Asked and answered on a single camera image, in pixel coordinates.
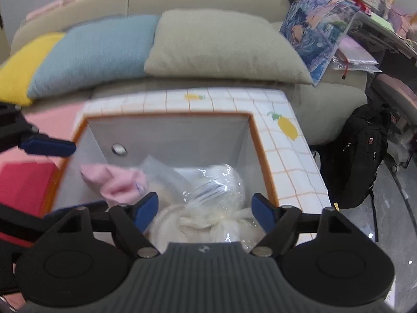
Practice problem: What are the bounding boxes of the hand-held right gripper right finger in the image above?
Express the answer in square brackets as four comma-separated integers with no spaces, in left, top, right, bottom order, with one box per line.
[250,193,352,257]

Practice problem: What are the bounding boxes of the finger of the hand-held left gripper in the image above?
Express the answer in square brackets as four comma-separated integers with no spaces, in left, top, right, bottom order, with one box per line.
[0,103,77,158]
[0,200,109,246]

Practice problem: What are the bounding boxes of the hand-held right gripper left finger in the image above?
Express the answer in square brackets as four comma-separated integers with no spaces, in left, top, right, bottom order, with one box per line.
[59,192,161,259]

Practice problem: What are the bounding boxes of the clear plastic packet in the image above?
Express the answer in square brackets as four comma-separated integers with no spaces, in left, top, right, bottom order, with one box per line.
[137,155,196,204]

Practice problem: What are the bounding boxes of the pink soft cloth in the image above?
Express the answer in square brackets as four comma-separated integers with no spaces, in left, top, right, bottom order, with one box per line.
[80,164,147,207]

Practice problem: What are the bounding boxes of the clear gift bag white ribbon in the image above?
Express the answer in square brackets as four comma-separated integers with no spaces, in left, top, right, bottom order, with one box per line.
[150,163,265,255]

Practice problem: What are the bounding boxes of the orange cardboard box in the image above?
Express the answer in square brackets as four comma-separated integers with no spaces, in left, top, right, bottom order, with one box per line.
[44,111,281,225]

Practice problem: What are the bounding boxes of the clear box with red lid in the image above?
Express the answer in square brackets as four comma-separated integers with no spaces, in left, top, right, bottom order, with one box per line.
[0,161,61,246]

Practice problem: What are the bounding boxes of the yellow pillow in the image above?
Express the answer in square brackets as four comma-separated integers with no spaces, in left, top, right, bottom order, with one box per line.
[0,33,66,106]

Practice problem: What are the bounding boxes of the light blue pillow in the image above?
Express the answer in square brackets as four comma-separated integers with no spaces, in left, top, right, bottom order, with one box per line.
[28,15,161,100]

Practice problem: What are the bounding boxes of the black backpack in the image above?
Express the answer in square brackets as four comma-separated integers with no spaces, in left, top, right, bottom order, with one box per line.
[317,104,392,210]

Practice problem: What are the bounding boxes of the beige pillow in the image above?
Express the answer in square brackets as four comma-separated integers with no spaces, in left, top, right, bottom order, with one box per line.
[144,10,314,86]

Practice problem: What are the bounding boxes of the pink chair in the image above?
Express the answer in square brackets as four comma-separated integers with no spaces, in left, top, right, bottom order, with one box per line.
[371,73,417,133]

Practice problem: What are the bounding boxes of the clear plastic bags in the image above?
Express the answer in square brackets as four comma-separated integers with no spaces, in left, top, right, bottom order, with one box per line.
[332,35,382,75]

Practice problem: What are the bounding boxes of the blue printed cushion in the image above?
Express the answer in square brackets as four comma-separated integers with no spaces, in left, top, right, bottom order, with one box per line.
[279,0,361,87]

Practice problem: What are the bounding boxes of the beige sofa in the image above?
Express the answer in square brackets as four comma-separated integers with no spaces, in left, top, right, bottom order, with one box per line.
[10,0,369,146]

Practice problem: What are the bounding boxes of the cluttered desk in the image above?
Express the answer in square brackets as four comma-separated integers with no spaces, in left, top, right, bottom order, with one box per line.
[352,8,417,67]

